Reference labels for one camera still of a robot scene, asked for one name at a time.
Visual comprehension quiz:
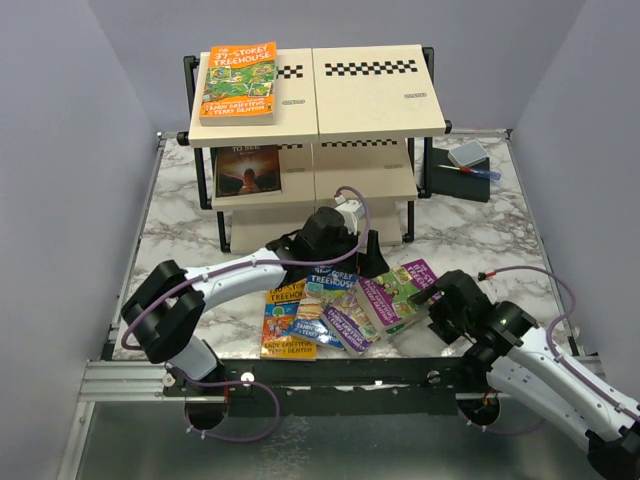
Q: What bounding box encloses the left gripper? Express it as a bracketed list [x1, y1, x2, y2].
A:
[312, 225, 389, 279]

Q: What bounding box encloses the purple 117-Storey Treehouse book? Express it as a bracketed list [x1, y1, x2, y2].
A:
[354, 259, 441, 338]

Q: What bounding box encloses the dark Three Days To See book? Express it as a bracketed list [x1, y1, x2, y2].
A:
[215, 145, 282, 198]

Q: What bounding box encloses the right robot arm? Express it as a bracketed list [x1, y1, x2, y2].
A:
[409, 270, 639, 479]

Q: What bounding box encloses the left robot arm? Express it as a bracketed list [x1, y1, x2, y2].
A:
[121, 202, 389, 395]

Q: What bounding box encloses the blue 91-Storey Treehouse book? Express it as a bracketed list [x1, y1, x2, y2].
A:
[290, 266, 360, 350]

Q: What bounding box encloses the lilac Treehouse book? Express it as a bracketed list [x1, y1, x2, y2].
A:
[321, 289, 379, 357]

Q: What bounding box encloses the black box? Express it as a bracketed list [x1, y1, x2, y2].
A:
[426, 148, 491, 203]

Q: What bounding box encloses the yellow 130-Storey Treehouse book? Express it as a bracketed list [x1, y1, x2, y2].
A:
[260, 280, 317, 361]

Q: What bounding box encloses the red blue screwdriver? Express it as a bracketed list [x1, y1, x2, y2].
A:
[439, 165, 502, 181]

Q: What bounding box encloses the grey small case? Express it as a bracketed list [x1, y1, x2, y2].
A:
[447, 140, 489, 167]

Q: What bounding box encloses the orange 39-Storey Treehouse book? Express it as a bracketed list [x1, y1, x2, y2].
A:
[199, 42, 277, 127]

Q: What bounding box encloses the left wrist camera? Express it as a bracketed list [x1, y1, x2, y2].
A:
[334, 195, 365, 235]

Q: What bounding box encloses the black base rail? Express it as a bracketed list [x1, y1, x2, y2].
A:
[163, 357, 489, 417]

